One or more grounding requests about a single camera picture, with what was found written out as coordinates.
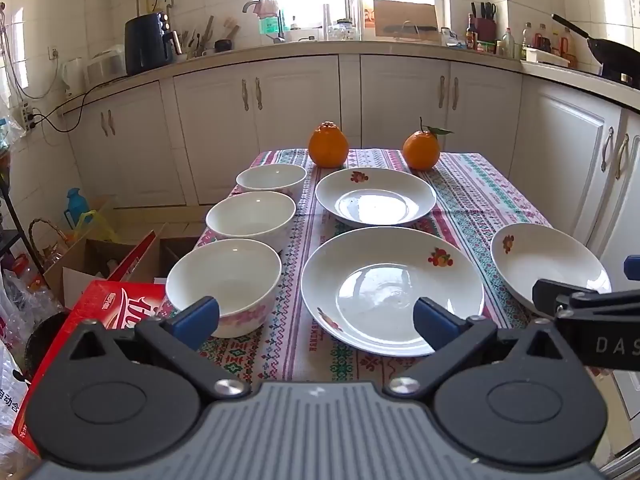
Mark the yellow plastic bag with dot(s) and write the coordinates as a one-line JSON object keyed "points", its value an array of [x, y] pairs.
{"points": [[97, 225]]}

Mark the pink rag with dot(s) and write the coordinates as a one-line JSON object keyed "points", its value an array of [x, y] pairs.
{"points": [[266, 7]]}

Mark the black round pan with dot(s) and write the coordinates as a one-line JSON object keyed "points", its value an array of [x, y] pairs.
{"points": [[47, 345]]}

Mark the white power strip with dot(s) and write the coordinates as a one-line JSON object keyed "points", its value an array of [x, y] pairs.
{"points": [[27, 114]]}

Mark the blue plastic bottle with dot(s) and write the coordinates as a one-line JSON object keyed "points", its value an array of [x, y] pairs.
{"points": [[77, 207]]}

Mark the glass jar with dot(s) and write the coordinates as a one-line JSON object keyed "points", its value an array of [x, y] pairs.
{"points": [[345, 31]]}

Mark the orange without leaves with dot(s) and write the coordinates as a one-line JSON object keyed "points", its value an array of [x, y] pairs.
{"points": [[327, 147]]}

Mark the green dish soap bottle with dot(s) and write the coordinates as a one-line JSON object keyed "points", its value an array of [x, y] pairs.
{"points": [[270, 25]]}

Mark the white plate fruit print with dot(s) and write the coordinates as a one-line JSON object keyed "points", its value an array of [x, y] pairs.
{"points": [[380, 280], [545, 260], [375, 200]]}

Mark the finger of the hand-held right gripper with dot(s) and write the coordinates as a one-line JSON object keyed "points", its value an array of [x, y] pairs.
{"points": [[552, 297], [633, 267]]}

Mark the utensil holder with utensils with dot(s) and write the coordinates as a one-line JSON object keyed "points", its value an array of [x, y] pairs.
{"points": [[197, 42]]}

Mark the beige kitchen countertop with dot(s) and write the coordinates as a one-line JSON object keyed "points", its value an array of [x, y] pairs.
{"points": [[310, 48]]}

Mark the clear condiment bottle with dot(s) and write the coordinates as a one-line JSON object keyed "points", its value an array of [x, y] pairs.
{"points": [[508, 44]]}

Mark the black air fryer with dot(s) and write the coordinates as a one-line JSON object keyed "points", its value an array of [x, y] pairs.
{"points": [[147, 42]]}

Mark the black metal rack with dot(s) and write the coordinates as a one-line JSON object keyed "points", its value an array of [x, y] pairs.
{"points": [[10, 240]]}

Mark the wicker basket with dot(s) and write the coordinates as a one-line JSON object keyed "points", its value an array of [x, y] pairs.
{"points": [[52, 255]]}

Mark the red label condiment bottle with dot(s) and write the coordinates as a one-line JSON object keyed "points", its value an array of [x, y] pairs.
{"points": [[541, 37]]}

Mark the clear plastic bags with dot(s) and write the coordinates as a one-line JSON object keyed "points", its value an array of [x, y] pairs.
{"points": [[15, 310]]}

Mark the orange with leafy stem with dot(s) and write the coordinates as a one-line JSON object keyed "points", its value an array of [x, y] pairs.
{"points": [[421, 152]]}

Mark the small open cardboard box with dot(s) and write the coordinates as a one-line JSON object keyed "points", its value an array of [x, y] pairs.
{"points": [[180, 255]]}

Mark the white countertop appliance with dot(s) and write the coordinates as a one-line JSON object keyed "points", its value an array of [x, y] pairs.
{"points": [[105, 65]]}

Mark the patterned red green tablecloth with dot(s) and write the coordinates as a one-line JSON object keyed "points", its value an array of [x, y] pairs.
{"points": [[475, 200]]}

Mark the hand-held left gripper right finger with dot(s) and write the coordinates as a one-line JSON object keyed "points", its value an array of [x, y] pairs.
{"points": [[436, 325]]}

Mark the white bowl pink floral pattern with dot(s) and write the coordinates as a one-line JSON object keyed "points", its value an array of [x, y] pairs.
{"points": [[225, 275], [270, 180], [250, 217]]}

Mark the red knife block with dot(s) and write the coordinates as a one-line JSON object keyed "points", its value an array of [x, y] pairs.
{"points": [[484, 30]]}

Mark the red carton box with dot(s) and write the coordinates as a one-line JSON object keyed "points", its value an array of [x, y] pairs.
{"points": [[115, 305]]}

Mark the metal sink faucet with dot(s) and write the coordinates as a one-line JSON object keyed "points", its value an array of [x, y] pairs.
{"points": [[248, 5]]}

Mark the white plastic tray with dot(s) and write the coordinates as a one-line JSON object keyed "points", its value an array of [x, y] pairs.
{"points": [[545, 57]]}

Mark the dark sauce bottle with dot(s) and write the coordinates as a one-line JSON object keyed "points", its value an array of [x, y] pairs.
{"points": [[471, 35]]}

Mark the black wok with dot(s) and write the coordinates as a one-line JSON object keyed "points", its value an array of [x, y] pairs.
{"points": [[615, 55]]}

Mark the small black pot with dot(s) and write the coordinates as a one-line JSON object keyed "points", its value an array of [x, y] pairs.
{"points": [[223, 45]]}

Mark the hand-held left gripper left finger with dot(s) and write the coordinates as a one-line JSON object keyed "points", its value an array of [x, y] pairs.
{"points": [[196, 317]]}

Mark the large open cardboard box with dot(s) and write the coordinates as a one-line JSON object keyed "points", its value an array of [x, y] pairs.
{"points": [[95, 260]]}

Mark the wooden cutting board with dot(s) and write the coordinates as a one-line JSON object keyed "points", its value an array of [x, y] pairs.
{"points": [[400, 10]]}

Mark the tall oil bottle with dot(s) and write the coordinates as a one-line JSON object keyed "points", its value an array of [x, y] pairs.
{"points": [[565, 42]]}

